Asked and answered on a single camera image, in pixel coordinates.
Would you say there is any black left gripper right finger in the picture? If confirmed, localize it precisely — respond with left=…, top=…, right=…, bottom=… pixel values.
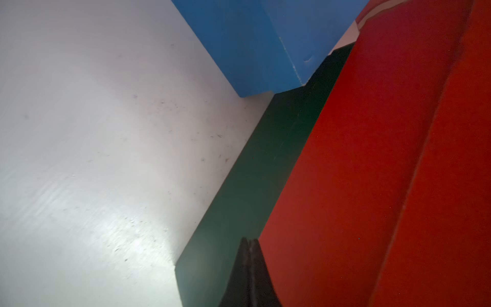
left=249, top=239, right=282, bottom=307

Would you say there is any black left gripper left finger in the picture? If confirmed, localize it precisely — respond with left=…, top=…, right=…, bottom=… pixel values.
left=219, top=237, right=251, bottom=307

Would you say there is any green shoebox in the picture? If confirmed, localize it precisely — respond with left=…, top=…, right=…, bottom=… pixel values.
left=175, top=45, right=353, bottom=306

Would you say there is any red shoebox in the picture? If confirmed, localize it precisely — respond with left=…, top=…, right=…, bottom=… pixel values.
left=260, top=1, right=490, bottom=306

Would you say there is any blue shoebox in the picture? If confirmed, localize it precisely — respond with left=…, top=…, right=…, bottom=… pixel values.
left=174, top=0, right=368, bottom=97

